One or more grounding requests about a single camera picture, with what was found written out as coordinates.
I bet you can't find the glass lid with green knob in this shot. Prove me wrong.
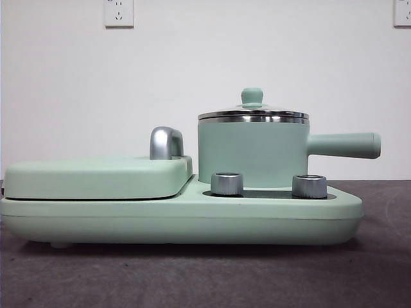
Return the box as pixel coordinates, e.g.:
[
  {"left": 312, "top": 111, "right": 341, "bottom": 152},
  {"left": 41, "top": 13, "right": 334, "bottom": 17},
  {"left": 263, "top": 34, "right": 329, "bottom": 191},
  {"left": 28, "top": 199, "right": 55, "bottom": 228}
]
[{"left": 197, "top": 87, "right": 310, "bottom": 119}]

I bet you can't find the silver control knob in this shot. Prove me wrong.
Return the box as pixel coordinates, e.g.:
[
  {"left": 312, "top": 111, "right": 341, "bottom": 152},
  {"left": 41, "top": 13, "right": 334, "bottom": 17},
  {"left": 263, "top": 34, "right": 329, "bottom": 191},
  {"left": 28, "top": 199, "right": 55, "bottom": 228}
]
[
  {"left": 210, "top": 172, "right": 244, "bottom": 196},
  {"left": 292, "top": 174, "right": 328, "bottom": 198}
]

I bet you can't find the mint green breakfast machine base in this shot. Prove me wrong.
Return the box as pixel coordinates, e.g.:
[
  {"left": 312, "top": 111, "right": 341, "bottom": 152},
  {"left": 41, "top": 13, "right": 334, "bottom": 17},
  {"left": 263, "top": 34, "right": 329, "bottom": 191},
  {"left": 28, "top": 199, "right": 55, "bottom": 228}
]
[{"left": 0, "top": 175, "right": 365, "bottom": 250}]

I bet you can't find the mint green pot with handle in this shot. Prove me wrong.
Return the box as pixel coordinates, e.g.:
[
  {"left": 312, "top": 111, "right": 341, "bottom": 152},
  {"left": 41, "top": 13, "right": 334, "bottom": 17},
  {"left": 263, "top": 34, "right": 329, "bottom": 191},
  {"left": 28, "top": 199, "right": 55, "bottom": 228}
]
[{"left": 197, "top": 115, "right": 382, "bottom": 189}]

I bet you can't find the green grill cover silver handle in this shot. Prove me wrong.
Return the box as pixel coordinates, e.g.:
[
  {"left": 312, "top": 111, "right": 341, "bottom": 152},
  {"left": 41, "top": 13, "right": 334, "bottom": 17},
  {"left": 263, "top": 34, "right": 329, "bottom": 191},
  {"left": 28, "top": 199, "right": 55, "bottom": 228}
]
[{"left": 3, "top": 126, "right": 193, "bottom": 200}]

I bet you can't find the white wall socket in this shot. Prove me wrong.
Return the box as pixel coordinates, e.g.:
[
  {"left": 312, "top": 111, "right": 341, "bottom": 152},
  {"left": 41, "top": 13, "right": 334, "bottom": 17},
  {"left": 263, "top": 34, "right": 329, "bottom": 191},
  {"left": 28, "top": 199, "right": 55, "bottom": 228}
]
[
  {"left": 103, "top": 0, "right": 135, "bottom": 29},
  {"left": 393, "top": 0, "right": 411, "bottom": 28}
]

